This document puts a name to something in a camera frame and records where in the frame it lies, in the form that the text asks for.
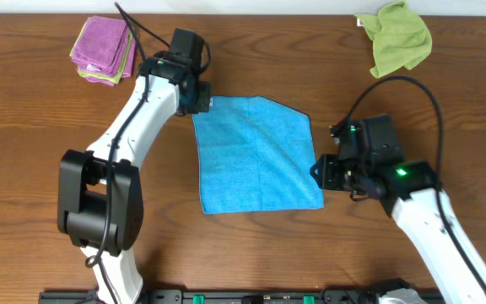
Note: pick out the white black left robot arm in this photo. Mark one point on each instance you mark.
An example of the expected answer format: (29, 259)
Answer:
(100, 199)

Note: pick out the green crumpled cloth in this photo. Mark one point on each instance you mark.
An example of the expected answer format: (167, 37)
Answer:
(400, 38)

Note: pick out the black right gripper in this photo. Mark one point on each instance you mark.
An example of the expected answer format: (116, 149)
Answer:
(327, 164)

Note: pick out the blue microfiber cloth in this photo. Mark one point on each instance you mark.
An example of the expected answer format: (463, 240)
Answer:
(255, 155)

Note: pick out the purple folded cloth bottom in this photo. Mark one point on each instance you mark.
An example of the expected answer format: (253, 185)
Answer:
(125, 70)

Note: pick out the purple folded cloth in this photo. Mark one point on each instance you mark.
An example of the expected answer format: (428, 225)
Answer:
(100, 42)
(125, 70)

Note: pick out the purple folded cloth top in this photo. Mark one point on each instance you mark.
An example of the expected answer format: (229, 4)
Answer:
(100, 42)

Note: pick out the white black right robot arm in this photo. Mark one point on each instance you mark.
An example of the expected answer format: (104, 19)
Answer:
(427, 218)

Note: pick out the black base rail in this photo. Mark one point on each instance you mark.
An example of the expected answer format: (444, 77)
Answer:
(379, 293)

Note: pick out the green folded cloth middle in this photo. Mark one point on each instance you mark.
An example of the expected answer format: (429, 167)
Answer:
(92, 69)

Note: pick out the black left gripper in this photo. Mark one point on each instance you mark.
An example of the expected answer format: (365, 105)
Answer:
(202, 100)

